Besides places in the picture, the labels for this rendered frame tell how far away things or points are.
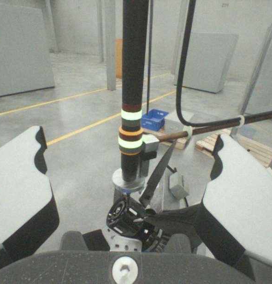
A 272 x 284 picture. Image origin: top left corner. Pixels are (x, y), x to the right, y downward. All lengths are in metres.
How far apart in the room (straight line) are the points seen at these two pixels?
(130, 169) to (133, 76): 0.17
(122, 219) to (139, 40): 0.47
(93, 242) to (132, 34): 0.67
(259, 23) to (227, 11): 1.78
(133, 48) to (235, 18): 12.32
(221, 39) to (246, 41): 5.11
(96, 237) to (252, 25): 12.17
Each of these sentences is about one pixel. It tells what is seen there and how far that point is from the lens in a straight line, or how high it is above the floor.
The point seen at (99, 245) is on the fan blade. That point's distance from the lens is 0.74.
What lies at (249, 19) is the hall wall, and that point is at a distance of 12.43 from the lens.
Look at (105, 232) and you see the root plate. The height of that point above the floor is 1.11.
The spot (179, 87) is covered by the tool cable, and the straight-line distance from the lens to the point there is 0.33.
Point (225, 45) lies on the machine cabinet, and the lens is 7.30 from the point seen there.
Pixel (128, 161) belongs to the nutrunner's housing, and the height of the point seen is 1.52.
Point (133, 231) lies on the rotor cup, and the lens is 0.61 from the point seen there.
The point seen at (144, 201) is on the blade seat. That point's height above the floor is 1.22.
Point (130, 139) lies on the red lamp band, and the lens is 0.30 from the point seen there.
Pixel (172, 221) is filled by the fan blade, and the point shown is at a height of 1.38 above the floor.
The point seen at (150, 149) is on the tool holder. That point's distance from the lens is 0.34.
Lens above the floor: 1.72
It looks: 31 degrees down
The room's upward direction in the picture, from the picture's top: 3 degrees clockwise
